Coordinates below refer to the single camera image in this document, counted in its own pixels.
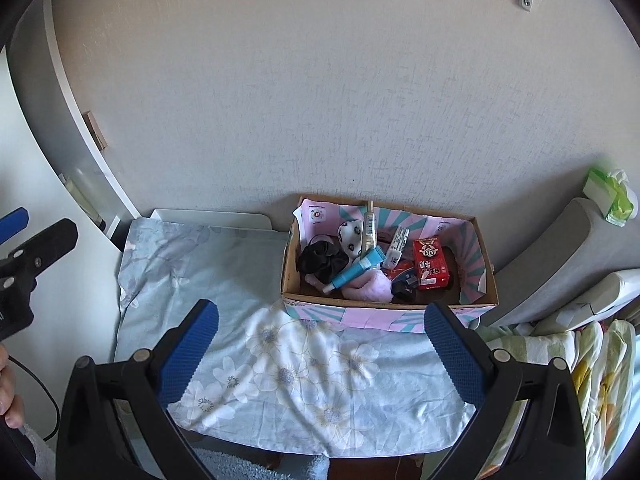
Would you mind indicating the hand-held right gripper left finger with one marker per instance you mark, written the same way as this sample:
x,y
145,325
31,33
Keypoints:
x,y
192,355

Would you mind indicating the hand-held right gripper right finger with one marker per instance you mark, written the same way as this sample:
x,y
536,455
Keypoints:
x,y
452,355

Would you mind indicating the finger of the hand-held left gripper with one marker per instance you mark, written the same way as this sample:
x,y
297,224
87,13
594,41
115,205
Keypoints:
x,y
47,245
12,221

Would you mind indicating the red snack box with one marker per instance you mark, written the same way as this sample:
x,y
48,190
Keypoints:
x,y
430,265

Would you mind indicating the long red black cosmetics box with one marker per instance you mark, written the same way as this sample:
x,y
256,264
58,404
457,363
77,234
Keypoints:
x,y
400,276

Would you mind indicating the pink fluffy hair band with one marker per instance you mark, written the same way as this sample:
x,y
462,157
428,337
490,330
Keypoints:
x,y
372,285

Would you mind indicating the white box with black pattern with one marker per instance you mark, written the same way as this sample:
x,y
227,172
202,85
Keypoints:
x,y
398,242

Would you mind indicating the blue tube with white cap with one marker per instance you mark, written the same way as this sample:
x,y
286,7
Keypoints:
x,y
357,267

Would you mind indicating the cardboard box with pink lining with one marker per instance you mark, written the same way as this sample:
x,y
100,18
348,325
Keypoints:
x,y
292,270

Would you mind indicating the beige tube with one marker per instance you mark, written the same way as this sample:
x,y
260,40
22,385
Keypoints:
x,y
370,230

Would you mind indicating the white patterned sock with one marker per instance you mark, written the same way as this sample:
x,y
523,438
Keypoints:
x,y
352,235

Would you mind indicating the black scrunchie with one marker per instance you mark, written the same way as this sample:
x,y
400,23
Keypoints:
x,y
322,260

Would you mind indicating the person's left hand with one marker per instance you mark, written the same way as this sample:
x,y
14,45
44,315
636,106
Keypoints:
x,y
10,395

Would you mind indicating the pale green bar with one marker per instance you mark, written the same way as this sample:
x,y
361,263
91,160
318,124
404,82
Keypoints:
x,y
80,195

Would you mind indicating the white cabinet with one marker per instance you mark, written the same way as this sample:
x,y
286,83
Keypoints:
x,y
30,160

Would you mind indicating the pale blue floral cloth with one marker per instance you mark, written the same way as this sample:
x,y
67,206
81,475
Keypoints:
x,y
300,360

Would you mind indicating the brown wooden block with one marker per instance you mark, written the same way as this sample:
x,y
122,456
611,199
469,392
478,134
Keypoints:
x,y
95,130

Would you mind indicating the blue terry towel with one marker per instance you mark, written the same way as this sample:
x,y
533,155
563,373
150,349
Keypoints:
x,y
250,467

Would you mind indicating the green striped blanket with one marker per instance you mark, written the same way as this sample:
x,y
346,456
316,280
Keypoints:
x,y
600,385

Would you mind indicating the pale grey cushion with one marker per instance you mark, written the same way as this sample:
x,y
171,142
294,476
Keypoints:
x,y
595,300

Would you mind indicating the green tissue pack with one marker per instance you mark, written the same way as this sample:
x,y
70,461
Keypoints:
x,y
607,197

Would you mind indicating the small white bracket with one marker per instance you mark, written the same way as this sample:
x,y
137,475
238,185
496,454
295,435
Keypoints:
x,y
112,226

